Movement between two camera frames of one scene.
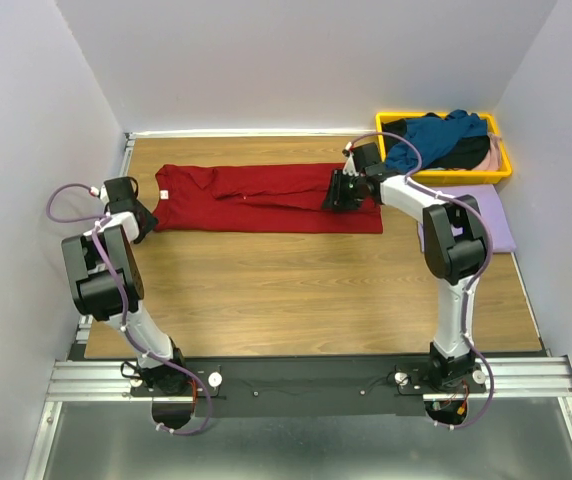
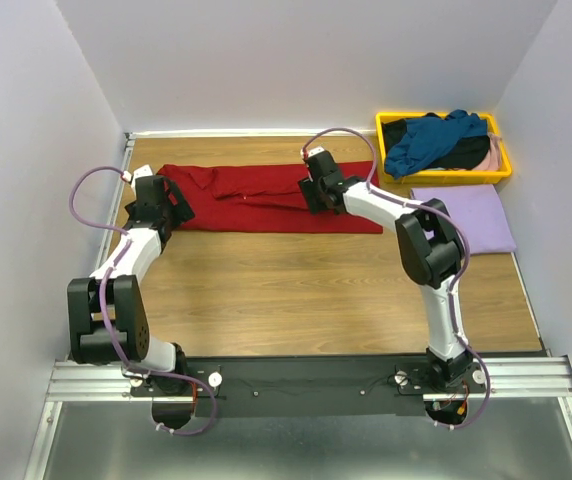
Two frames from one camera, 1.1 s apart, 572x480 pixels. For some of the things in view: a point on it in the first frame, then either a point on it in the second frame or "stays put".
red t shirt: (257, 198) stays put
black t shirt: (468, 156) stays put
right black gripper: (334, 199) -> (308, 189)
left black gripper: (150, 218) -> (182, 212)
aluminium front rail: (513, 377) stays put
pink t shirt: (492, 160) stays put
